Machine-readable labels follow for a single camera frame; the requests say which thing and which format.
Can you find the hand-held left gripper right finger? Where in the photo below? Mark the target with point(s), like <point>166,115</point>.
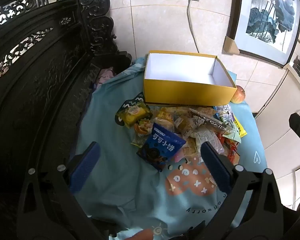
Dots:
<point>215,167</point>

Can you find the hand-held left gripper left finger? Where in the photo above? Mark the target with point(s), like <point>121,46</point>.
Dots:
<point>85,166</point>

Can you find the yellow snack packet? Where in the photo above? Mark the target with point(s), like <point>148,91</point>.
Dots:
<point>135,113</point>

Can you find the yellow cardboard box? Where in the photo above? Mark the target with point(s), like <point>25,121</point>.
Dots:
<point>185,92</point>

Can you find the light blue printed cloth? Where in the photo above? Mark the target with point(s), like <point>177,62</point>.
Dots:
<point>120,180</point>

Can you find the pile of snack packets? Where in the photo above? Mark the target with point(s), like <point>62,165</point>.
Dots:
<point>190,127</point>

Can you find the blue cookie packet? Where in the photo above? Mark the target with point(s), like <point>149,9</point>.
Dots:
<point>160,145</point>

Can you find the red apple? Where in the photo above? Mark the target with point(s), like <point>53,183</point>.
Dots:
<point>238,95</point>

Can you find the dark carved wooden furniture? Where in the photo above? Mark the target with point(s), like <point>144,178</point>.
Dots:
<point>40,92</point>

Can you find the floral cushion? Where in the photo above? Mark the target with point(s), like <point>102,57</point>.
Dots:
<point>105,76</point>

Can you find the cardboard corner protector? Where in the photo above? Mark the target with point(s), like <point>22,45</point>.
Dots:
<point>230,46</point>

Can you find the framed lotus painting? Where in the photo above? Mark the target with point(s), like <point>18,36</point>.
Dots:
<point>267,17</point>

